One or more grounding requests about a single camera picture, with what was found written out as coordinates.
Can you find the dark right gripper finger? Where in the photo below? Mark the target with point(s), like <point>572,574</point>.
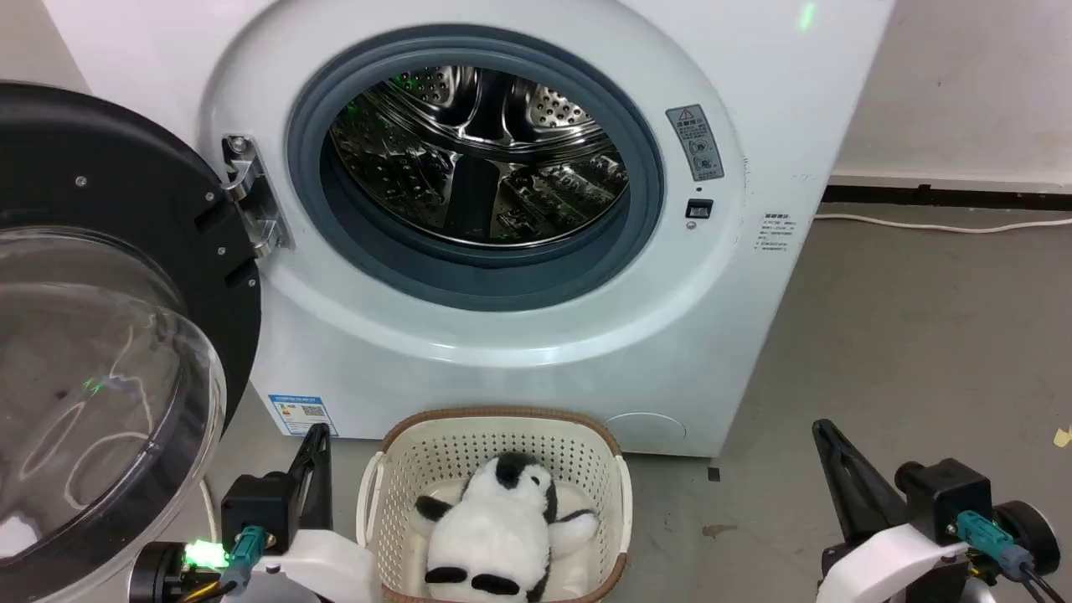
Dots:
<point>875,490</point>
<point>842,486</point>

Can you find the black white plush penguin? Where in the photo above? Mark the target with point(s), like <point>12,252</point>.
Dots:
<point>498,536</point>

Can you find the yellow paper scrap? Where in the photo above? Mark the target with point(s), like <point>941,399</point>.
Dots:
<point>1063,436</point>

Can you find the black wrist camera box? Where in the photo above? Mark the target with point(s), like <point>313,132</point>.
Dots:
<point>255,507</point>
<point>950,498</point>

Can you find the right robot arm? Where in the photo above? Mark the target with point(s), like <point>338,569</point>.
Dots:
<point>1034,532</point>

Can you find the grey rubber door gasket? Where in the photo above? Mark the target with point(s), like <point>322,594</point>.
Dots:
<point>477,276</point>

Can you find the blue energy label sticker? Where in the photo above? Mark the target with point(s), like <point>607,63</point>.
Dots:
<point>301,414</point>

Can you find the black washer door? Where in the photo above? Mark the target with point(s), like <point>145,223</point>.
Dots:
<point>100,251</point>

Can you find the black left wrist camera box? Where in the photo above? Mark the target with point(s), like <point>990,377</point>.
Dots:
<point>255,507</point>

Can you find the small text sticker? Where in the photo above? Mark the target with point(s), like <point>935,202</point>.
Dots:
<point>775,232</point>

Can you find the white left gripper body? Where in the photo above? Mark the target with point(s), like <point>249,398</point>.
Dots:
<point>331,565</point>

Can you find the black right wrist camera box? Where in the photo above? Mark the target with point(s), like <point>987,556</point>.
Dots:
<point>950,498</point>

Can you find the steel washing machine drum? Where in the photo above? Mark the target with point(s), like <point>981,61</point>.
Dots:
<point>477,159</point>

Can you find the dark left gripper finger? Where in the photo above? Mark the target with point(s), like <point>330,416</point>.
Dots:
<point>322,486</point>
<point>303,469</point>

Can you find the black wall baseboard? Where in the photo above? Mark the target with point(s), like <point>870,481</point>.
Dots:
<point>946,198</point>

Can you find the chrome door hinge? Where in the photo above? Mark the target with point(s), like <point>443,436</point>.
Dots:
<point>255,197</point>

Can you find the white front-load washing machine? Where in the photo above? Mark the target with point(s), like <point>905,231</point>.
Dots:
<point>519,368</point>

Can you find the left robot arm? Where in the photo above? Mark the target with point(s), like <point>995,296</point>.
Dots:
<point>167,574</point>

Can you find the white perforated laundry basket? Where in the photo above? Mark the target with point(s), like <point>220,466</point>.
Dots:
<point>419,469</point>

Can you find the grey warning sticker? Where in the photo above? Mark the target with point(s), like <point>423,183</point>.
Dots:
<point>695,142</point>

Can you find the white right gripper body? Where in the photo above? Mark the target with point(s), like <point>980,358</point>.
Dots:
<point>896,561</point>

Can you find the round filter cover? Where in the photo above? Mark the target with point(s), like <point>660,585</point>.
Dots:
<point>645,427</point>

